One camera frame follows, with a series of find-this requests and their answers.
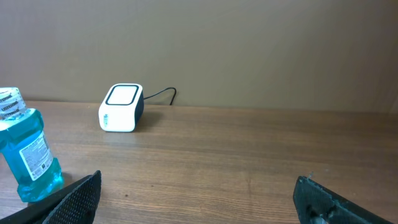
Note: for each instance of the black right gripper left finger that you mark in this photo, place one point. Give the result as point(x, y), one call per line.
point(75, 204)

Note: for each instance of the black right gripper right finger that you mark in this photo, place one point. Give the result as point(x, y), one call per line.
point(315, 203)

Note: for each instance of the blue mouthwash bottle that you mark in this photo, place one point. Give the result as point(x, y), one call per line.
point(26, 149)

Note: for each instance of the white barcode scanner box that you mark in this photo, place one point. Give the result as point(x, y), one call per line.
point(121, 108)

